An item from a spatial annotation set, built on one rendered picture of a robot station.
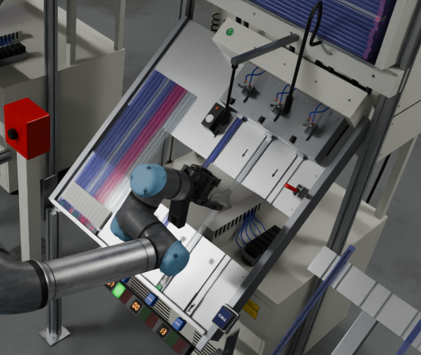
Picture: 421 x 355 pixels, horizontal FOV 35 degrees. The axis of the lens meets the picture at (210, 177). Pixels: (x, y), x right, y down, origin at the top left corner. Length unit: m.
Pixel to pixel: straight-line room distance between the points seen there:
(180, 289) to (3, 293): 0.69
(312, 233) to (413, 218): 1.35
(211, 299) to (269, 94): 0.58
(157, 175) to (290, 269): 0.79
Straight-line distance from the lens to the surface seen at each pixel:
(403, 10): 1.58
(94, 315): 2.71
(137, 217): 1.50
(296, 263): 2.15
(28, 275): 1.27
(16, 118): 2.36
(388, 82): 1.69
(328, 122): 1.74
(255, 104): 1.82
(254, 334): 2.17
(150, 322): 1.86
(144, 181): 1.47
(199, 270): 1.81
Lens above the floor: 2.10
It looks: 38 degrees down
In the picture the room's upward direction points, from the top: 11 degrees clockwise
